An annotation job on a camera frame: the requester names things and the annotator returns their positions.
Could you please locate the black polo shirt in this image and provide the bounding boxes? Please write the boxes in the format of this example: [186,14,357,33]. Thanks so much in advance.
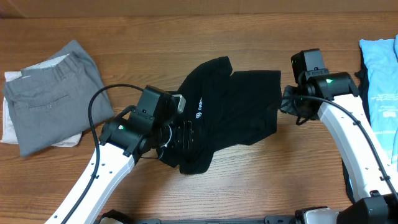
[158,57,282,174]

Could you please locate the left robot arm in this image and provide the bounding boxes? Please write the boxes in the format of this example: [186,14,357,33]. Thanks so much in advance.
[48,86,193,223]

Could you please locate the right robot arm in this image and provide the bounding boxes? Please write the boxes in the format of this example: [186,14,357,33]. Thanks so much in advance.
[279,49,397,224]

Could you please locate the black garment with blue trim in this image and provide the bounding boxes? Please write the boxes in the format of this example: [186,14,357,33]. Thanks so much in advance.
[341,55,398,203]

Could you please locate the light blue garment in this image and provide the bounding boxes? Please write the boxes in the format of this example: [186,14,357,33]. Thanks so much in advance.
[359,38,397,164]

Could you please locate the grey folded trousers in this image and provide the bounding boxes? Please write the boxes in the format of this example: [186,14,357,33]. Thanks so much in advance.
[2,40,114,157]

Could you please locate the white folded garment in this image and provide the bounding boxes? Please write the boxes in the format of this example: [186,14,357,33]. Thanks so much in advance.
[1,72,82,147]

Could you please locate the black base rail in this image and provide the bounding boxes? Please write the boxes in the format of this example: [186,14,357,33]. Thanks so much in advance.
[99,216,299,224]

